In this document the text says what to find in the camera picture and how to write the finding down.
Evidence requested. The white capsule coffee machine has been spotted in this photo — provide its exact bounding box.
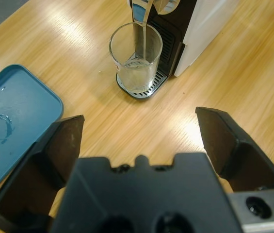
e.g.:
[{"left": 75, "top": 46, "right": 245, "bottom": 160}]
[{"left": 116, "top": 0, "right": 239, "bottom": 101}]

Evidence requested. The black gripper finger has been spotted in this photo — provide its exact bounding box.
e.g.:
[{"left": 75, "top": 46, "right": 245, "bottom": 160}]
[
  {"left": 195, "top": 106, "right": 274, "bottom": 194},
  {"left": 0, "top": 114, "right": 85, "bottom": 233}
]

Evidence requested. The teal plastic tray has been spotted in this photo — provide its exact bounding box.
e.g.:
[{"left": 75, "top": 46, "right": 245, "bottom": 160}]
[{"left": 0, "top": 64, "right": 64, "bottom": 197}]

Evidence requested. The clear drinking glass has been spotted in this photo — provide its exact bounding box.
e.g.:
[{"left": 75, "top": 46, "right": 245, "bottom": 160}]
[{"left": 109, "top": 22, "right": 163, "bottom": 92}]

